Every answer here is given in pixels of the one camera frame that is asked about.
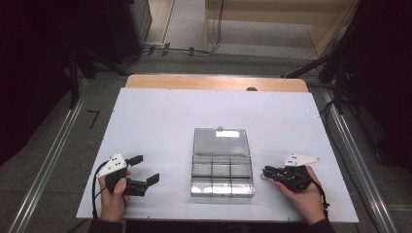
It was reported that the white table sheet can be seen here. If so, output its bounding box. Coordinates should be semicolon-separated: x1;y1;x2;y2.
76;86;360;223

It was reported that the dark cabinet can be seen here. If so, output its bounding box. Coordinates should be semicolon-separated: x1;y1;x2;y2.
105;0;154;64

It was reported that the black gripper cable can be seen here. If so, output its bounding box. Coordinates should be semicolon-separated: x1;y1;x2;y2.
91;159;113;221
309;179;330;221

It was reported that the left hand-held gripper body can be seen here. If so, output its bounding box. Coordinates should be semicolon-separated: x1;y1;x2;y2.
96;152;149;197

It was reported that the black looped floor cable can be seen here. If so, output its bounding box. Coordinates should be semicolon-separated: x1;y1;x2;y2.
319;98;344;159

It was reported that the metal floor rail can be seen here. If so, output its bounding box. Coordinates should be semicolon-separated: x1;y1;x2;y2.
8;79;90;233
320;88;397;233

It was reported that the black curtain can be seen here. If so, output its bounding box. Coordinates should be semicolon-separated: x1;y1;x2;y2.
343;0;412;173
0;0;79;166

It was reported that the clear plastic compartment box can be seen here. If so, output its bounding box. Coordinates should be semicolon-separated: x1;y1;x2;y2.
189;127;257;199

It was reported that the black angled floor tape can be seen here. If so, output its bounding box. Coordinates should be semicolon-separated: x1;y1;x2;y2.
86;110;101;130

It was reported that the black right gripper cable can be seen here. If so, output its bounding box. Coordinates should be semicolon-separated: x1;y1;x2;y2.
309;179;330;221

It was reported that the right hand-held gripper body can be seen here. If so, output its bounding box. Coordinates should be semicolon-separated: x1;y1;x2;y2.
273;153;322;194

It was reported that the person's right hand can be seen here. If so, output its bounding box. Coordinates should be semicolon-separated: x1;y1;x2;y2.
273;165;326;226

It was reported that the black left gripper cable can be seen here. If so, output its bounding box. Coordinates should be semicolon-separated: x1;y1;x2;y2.
91;159;113;221

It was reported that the person's left hand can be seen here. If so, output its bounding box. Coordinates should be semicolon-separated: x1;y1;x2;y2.
97;169;132;223

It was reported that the black metal stand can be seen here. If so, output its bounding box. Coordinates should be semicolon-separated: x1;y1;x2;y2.
281;54;351;115
66;48;127;110

